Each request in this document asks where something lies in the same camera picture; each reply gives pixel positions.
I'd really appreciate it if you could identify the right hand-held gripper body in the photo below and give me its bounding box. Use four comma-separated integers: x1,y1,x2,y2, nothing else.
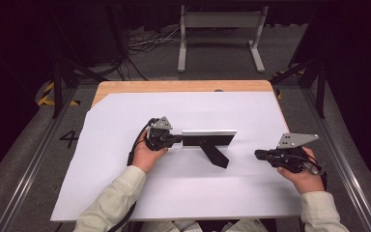
270,132,320,174

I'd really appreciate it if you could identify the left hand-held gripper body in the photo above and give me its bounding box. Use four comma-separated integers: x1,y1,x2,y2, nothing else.
144,116,175,152

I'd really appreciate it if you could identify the silver photo frame black back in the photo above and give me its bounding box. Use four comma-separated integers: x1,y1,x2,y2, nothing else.
180,129,239,170

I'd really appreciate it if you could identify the person's left hand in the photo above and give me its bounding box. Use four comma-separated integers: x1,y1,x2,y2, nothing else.
131,130,169,175

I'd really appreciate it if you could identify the person's right hand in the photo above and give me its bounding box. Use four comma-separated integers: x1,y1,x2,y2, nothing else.
276,146,326,195

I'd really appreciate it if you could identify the wooden table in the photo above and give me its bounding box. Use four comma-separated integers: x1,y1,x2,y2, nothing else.
91,79,288,121

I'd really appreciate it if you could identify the white table sheet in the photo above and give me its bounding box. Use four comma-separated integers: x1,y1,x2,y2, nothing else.
49,91,317,223

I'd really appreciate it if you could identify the yellow black hazard tape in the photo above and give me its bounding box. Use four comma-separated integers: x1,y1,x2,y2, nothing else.
271,70,304,101
36,81,81,107

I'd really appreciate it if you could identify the black metal stand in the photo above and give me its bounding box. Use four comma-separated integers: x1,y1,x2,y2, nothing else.
270,57,328,120
51,57,108,120

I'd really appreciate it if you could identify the grey metal stand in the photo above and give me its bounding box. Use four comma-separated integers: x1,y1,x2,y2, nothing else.
177,4,270,73

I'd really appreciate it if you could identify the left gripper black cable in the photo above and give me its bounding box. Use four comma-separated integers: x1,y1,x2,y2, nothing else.
106,117,158,232

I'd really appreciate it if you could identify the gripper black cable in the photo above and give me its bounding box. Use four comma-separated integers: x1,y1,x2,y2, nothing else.
106,117,158,232
303,154,328,191

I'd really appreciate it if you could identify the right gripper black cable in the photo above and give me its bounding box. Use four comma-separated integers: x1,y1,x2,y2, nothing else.
303,154,328,191

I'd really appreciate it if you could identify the aluminium floor rail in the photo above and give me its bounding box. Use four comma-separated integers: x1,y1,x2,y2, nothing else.
0,86,79,232
301,87,371,232

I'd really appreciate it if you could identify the bundle of floor cables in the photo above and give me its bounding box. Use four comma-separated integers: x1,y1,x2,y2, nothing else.
126,25,182,56

